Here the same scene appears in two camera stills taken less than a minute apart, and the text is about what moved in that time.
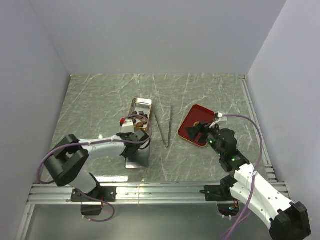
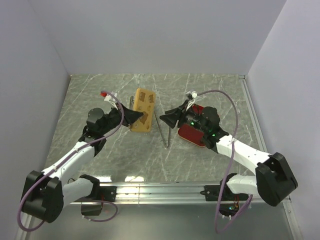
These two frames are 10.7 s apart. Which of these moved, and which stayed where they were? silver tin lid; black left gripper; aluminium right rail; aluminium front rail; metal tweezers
Moved: black left gripper; silver tin lid
Stayed: aluminium front rail; aluminium right rail; metal tweezers
